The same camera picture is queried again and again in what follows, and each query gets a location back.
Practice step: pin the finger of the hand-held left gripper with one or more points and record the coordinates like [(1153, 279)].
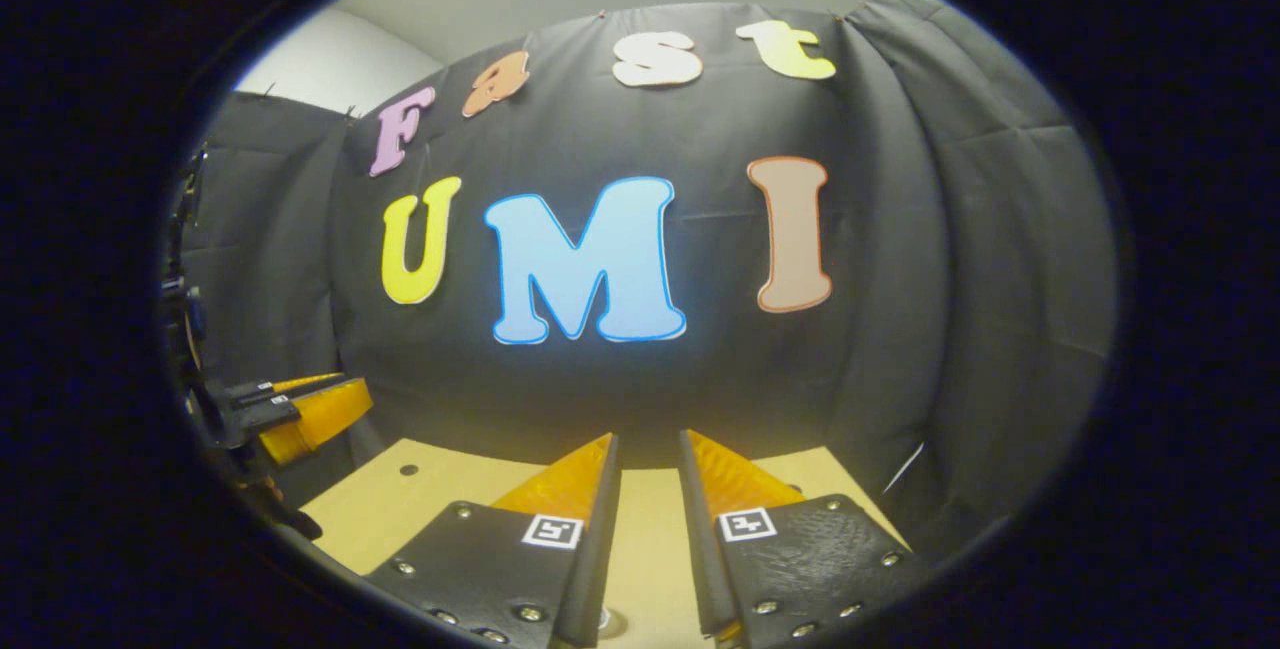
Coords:
[(320, 419), (300, 385)]

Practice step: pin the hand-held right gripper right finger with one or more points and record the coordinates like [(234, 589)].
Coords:
[(700, 549)]

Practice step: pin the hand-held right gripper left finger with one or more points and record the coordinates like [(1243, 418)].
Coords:
[(598, 549)]

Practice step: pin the light wooden desktop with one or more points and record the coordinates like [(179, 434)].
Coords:
[(650, 529)]

